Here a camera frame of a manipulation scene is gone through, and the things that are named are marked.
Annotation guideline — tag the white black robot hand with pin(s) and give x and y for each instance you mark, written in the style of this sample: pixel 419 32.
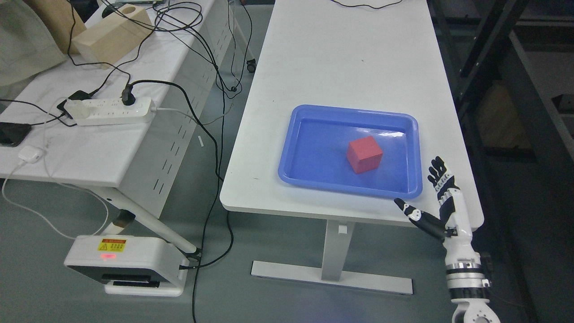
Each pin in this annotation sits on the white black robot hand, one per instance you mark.
pixel 452 227

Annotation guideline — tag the pink cube block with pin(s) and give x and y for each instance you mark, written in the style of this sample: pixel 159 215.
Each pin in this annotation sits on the pink cube block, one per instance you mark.
pixel 364 154

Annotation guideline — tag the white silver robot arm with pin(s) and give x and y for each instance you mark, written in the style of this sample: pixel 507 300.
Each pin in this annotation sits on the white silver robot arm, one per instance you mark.
pixel 467 285

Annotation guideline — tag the blue plastic tray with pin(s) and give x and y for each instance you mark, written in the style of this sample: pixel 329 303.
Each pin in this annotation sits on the blue plastic tray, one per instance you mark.
pixel 314 152

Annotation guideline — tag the black metal left shelf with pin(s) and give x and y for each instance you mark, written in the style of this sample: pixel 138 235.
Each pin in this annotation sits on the black metal left shelf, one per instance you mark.
pixel 509 64

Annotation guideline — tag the wooden block box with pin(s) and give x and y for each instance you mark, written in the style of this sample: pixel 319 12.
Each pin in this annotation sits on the wooden block box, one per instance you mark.
pixel 114 36

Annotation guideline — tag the white floor base unit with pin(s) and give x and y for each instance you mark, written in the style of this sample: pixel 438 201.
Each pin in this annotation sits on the white floor base unit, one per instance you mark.
pixel 130 265

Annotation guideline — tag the white side desk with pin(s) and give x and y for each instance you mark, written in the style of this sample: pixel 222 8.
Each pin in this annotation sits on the white side desk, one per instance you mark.
pixel 124 136

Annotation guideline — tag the white power strip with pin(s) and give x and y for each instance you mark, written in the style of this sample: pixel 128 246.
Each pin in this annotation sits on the white power strip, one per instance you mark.
pixel 109 111

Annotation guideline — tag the white charger adapter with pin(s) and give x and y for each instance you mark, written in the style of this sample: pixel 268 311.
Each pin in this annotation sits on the white charger adapter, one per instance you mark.
pixel 31 154

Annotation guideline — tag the black smartphone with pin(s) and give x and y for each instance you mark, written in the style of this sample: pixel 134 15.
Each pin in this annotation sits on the black smartphone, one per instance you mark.
pixel 12 134

